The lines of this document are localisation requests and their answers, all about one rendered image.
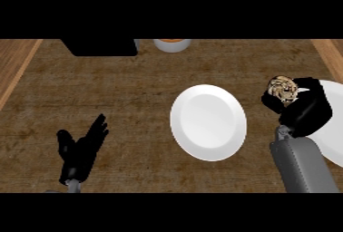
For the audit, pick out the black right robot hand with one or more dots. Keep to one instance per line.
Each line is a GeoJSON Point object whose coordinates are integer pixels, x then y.
{"type": "Point", "coordinates": [308, 111]}

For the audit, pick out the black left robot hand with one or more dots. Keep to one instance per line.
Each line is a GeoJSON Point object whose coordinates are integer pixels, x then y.
{"type": "Point", "coordinates": [80, 151]}

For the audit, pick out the tan frosted cupcake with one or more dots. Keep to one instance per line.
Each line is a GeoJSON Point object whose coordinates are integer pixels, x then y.
{"type": "Point", "coordinates": [282, 87]}

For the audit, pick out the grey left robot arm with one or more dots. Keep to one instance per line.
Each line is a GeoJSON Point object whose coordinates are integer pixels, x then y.
{"type": "Point", "coordinates": [74, 186]}

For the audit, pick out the white oval plate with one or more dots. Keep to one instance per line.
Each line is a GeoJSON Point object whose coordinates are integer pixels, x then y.
{"type": "Point", "coordinates": [207, 122]}
{"type": "Point", "coordinates": [333, 142]}

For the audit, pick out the black box appliance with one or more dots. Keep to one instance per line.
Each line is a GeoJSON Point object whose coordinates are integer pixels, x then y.
{"type": "Point", "coordinates": [102, 47]}

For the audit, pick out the grey cup with orange content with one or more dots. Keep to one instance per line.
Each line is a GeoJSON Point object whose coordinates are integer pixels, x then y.
{"type": "Point", "coordinates": [172, 45]}

